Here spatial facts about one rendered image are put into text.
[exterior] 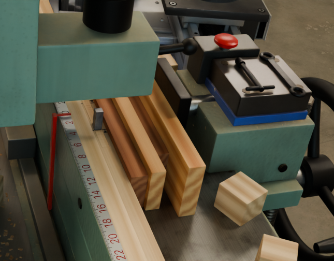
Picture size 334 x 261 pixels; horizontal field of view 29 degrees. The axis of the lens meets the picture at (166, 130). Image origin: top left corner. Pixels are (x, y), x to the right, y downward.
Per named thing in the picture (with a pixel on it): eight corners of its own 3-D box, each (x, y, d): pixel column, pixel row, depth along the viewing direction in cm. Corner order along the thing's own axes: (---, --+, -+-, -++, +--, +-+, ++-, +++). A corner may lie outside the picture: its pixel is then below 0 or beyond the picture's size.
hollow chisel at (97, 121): (99, 146, 77) (103, 111, 74) (92, 147, 76) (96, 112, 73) (98, 141, 77) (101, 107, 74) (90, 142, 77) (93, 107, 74)
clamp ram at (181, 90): (224, 154, 81) (240, 94, 75) (168, 160, 78) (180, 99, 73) (197, 112, 87) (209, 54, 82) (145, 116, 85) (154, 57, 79)
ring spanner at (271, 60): (308, 98, 76) (309, 94, 76) (293, 99, 75) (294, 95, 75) (270, 54, 83) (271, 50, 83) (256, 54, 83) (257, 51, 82)
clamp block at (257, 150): (298, 181, 84) (318, 125, 79) (204, 193, 79) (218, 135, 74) (249, 114, 95) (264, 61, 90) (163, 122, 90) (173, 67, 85)
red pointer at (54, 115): (64, 208, 82) (71, 115, 73) (47, 211, 81) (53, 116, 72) (62, 204, 82) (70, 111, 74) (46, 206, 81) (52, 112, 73)
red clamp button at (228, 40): (241, 49, 80) (243, 42, 79) (219, 51, 79) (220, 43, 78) (231, 38, 82) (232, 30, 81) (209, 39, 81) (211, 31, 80)
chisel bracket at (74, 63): (151, 107, 72) (162, 40, 67) (24, 117, 67) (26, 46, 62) (131, 72, 78) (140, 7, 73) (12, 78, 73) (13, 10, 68)
